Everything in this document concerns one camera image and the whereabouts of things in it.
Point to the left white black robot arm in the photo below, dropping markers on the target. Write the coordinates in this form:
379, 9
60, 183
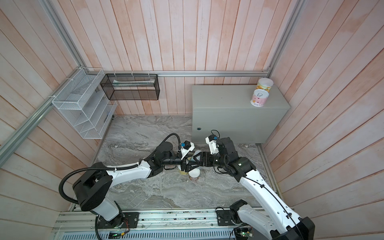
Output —
92, 187

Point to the black mesh wall basket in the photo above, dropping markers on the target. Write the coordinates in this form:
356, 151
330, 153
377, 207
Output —
131, 87

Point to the grey metal cabinet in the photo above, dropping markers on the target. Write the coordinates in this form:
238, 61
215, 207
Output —
227, 109

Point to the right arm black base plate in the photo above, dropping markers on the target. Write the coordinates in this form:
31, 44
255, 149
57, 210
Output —
227, 217

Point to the small brown white-lid can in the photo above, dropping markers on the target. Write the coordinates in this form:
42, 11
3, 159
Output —
194, 174

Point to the orange yellow label can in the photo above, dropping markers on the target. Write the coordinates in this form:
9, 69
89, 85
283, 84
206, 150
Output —
265, 84

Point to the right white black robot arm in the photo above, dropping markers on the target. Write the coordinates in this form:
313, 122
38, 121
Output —
281, 222

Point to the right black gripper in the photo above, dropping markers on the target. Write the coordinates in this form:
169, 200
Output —
204, 154

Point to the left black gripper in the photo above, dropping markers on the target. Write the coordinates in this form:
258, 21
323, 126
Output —
184, 165

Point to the left aluminium frame rail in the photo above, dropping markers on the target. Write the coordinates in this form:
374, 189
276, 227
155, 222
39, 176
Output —
20, 135

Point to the blue label can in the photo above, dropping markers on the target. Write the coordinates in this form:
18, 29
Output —
198, 153

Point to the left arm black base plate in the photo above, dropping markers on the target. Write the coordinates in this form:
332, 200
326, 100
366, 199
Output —
122, 220

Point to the horizontal aluminium wall rail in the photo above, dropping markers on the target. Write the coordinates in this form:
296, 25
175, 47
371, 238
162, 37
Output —
252, 73

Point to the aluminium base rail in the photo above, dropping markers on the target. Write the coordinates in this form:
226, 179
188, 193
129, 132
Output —
147, 220

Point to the pink label can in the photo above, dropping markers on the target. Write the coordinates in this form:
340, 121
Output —
259, 98

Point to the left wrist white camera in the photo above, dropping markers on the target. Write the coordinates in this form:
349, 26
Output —
186, 147

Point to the white wire mesh shelf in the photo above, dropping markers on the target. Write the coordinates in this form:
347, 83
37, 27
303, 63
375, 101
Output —
84, 104

